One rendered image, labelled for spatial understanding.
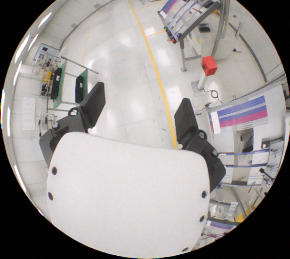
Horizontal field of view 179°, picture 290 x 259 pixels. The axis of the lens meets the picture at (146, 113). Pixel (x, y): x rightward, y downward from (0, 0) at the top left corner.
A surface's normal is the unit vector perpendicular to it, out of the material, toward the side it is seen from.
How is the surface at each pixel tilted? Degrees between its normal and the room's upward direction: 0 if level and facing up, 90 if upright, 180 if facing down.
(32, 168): 90
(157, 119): 0
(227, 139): 47
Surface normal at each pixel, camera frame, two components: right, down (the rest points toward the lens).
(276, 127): -0.91, 0.14
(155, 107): -0.35, -0.06
